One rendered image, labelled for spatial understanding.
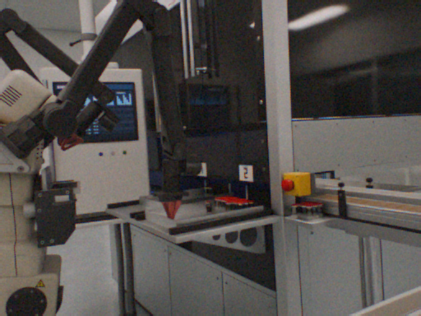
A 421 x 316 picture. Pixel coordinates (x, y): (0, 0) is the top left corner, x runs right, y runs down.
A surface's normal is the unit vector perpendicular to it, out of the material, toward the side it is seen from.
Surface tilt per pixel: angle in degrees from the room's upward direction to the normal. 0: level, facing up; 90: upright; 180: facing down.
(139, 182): 90
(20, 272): 90
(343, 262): 90
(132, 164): 90
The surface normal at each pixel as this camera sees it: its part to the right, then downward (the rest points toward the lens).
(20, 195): 0.32, 0.03
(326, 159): 0.52, 0.01
